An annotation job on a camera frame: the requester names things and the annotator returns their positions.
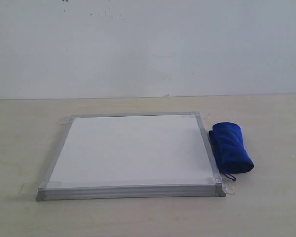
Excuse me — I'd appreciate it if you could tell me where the blue cloth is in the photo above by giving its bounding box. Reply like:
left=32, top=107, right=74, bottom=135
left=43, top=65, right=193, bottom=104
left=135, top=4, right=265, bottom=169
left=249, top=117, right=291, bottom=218
left=209, top=122, right=254, bottom=182

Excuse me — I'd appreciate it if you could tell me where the white board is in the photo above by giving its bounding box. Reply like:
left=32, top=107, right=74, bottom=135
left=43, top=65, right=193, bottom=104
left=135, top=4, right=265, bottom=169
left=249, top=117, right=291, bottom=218
left=36, top=112, right=226, bottom=201

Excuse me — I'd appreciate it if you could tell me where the clear tape back right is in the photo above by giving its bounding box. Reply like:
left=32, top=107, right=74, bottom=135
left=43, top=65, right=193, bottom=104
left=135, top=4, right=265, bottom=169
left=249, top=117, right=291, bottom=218
left=200, top=112, right=211, bottom=120

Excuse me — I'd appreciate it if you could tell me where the clear tape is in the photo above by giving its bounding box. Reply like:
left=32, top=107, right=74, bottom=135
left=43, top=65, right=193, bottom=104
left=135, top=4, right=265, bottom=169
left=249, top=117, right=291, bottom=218
left=222, top=180, right=236, bottom=195
left=57, top=117, right=70, bottom=125
left=200, top=112, right=211, bottom=120
left=18, top=182, right=40, bottom=196

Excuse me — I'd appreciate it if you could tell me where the clear tape back left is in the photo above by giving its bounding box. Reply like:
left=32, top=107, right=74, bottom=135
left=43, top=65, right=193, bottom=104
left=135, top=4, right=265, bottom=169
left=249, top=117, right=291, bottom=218
left=57, top=117, right=70, bottom=125

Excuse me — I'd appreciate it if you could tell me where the clear tape front right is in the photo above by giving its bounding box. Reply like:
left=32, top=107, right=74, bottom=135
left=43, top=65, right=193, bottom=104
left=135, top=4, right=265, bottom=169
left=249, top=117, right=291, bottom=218
left=222, top=180, right=236, bottom=195

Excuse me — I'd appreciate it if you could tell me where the clear tape front left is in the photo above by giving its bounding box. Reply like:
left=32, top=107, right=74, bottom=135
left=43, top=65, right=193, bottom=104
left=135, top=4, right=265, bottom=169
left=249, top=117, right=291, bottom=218
left=18, top=182, right=40, bottom=196

